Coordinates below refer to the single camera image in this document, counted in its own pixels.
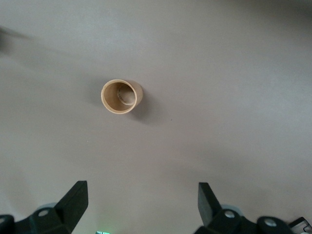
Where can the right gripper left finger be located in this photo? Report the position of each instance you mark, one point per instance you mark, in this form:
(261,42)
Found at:
(63,217)

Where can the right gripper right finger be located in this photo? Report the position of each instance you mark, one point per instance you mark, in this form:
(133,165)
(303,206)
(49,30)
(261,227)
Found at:
(214,219)

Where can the bamboo cylinder cup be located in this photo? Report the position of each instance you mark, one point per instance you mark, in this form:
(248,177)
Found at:
(114,107)

